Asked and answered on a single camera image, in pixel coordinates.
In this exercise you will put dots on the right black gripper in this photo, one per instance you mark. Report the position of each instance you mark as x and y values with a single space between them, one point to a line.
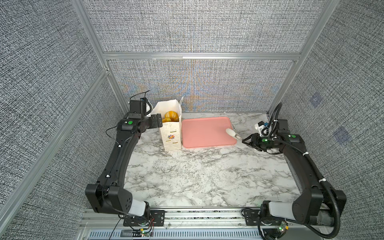
253 142

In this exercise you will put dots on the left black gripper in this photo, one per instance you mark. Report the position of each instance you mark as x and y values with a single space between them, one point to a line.
156 123

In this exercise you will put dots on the white paper bag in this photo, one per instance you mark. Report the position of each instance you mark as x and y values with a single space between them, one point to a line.
171 132

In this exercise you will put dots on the round pumpkin-shaped fake bread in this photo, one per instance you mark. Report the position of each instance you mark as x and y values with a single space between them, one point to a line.
172 115

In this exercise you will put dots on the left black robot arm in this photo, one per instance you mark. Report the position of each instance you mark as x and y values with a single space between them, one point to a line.
108 195

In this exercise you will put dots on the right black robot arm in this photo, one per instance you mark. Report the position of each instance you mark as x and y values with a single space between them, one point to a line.
318 207

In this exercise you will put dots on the pink plastic tray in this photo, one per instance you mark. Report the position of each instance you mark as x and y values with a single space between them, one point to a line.
206 133

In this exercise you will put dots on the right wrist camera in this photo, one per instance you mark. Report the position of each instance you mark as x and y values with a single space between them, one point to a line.
263 128

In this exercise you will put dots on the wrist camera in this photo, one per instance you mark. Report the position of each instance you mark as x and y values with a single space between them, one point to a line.
263 128
149 107

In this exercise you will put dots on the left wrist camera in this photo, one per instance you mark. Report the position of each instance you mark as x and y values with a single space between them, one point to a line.
149 107

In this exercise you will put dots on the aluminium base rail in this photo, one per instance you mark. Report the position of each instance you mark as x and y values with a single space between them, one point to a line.
177 223

